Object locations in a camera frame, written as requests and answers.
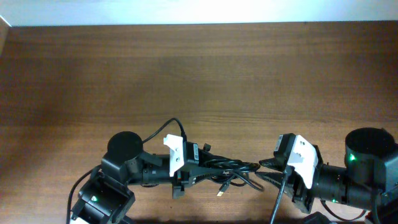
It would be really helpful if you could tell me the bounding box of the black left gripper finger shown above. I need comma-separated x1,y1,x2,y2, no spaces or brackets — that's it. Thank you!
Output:
187,172,222,187
199,155,260,174

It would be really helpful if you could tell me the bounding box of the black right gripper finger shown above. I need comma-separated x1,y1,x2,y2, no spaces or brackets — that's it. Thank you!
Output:
255,172,294,198
259,157,284,171

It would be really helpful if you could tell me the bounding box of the black USB-A cable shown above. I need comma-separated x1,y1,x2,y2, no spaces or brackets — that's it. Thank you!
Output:
201,155,265,197

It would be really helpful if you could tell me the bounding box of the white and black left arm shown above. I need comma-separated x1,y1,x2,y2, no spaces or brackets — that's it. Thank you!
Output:
66,131,264,223

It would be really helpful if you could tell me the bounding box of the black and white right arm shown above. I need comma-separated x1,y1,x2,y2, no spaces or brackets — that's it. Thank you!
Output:
256,128,397,223

